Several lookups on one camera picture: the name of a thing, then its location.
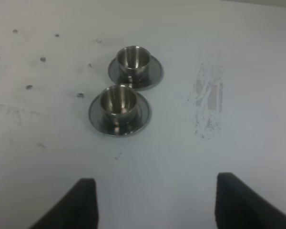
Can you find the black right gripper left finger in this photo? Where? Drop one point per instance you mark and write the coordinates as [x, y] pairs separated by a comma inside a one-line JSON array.
[[78, 209]]

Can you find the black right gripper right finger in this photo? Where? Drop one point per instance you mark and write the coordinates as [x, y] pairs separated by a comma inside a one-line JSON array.
[[237, 206]]

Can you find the near stainless steel teacup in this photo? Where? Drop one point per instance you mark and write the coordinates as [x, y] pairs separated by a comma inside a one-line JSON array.
[[119, 104]]

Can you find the stainless steel teacup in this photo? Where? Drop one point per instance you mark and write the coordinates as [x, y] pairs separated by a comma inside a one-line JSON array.
[[119, 104], [133, 60]]

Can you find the near stainless steel saucer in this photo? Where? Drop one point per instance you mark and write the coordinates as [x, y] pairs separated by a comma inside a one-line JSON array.
[[104, 126]]

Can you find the stainless steel saucer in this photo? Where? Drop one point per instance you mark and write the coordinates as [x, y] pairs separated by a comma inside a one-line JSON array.
[[104, 126], [147, 80]]

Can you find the far stainless steel saucer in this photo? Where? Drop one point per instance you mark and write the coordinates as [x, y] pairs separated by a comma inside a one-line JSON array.
[[147, 80]]

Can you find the far stainless steel teacup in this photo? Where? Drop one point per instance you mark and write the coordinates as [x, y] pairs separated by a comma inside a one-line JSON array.
[[133, 60]]

